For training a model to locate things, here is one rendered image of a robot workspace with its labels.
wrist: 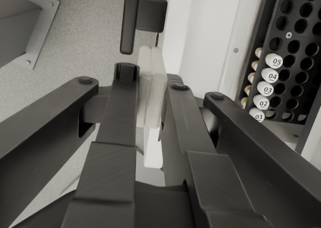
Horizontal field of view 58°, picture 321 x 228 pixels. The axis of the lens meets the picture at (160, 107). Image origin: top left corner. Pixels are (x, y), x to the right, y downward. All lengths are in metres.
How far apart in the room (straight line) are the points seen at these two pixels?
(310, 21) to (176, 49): 0.13
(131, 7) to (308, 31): 0.16
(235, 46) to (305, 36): 0.07
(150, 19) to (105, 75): 0.99
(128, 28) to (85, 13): 0.94
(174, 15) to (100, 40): 0.97
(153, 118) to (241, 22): 0.21
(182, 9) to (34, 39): 1.04
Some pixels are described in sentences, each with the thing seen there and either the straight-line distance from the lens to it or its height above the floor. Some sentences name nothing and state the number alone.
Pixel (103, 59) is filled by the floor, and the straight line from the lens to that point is 1.22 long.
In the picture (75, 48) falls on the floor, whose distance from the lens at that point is 1.22.
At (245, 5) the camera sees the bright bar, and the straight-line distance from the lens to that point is 0.34.
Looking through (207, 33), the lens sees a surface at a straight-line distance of 0.34.
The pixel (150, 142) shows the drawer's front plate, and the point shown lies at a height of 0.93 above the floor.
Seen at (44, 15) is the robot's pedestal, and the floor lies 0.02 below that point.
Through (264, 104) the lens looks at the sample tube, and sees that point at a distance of 0.30.
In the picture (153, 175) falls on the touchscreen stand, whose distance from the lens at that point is 1.42.
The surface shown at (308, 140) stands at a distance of 0.31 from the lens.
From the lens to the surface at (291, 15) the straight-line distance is 0.30.
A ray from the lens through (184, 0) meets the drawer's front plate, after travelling 0.24.
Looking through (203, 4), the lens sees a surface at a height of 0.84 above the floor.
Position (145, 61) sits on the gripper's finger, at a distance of 0.17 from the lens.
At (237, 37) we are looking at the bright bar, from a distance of 0.34.
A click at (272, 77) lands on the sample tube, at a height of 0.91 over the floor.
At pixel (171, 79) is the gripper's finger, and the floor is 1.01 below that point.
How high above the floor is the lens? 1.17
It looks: 66 degrees down
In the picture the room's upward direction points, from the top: 173 degrees clockwise
